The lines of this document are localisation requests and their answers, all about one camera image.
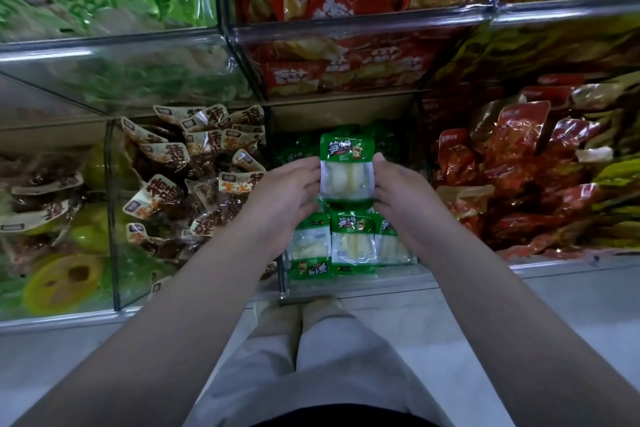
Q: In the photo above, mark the pile of green bamboo packets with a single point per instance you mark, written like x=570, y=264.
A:
x=350, y=241

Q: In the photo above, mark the black shirt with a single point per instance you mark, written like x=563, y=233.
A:
x=345, y=417

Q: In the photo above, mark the green packet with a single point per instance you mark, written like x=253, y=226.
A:
x=347, y=171

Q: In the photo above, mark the person's right hand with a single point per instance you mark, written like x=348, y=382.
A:
x=408, y=197

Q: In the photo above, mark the light grey shorts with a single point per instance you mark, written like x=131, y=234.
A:
x=330, y=372

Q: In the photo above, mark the person's left hand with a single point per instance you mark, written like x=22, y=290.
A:
x=285, y=197

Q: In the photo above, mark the person's left forearm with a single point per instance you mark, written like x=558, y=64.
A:
x=140, y=352

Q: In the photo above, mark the pile of jelly cups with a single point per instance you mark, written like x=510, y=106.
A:
x=55, y=262

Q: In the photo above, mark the light shoe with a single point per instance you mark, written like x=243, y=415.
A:
x=278, y=317
x=325, y=312

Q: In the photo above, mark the pile of glossy red snacks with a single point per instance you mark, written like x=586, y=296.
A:
x=520, y=161

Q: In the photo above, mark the pile of brown snack packets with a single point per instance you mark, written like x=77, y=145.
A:
x=180, y=171

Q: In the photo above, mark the person's right forearm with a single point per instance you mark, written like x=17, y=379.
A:
x=540, y=342

